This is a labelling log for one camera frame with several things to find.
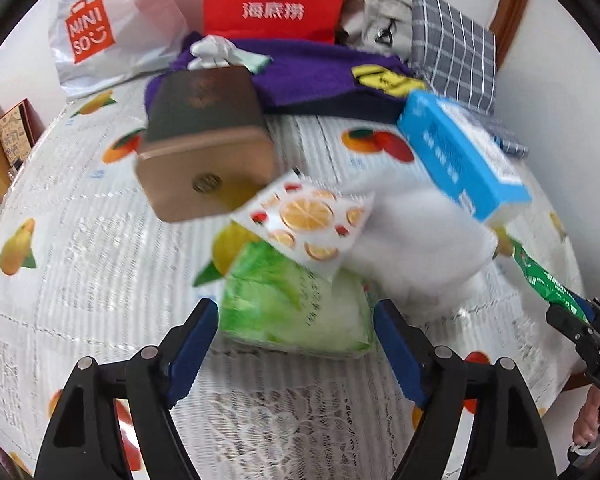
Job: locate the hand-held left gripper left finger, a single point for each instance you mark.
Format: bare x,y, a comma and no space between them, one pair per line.
195,345

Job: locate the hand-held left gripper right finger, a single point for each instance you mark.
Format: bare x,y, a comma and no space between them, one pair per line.
397,345

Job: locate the green snack packet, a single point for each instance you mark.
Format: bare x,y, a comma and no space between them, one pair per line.
545,280

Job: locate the green tissue packet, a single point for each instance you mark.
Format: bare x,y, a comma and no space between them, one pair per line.
290,310

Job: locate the orange print tissue packet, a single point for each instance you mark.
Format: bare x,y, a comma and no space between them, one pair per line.
305,220

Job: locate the person's right hand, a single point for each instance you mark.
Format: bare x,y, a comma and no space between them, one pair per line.
587,420

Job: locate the fruit print tablecloth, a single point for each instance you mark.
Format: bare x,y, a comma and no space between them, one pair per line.
80,260

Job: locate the blue cardboard box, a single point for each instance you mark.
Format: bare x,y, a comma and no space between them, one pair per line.
450,155

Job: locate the dark green tea box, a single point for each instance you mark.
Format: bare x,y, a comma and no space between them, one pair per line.
205,135

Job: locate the yellow black pouch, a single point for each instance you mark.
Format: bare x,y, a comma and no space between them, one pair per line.
380,80

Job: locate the patterned brown box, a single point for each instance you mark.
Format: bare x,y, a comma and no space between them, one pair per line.
17,130

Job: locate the purple towel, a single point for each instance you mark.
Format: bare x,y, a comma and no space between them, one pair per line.
305,70

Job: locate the grey checked cushion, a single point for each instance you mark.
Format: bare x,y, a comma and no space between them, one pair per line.
450,45

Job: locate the red paper bag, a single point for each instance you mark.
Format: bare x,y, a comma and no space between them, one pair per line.
275,27

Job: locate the grey canvas bag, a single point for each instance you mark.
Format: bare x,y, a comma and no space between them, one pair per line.
365,15

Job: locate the white plastic shopping bag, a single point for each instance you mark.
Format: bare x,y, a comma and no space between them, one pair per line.
120,20

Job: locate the wooden door frame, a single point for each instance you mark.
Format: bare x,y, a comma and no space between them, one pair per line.
512,5

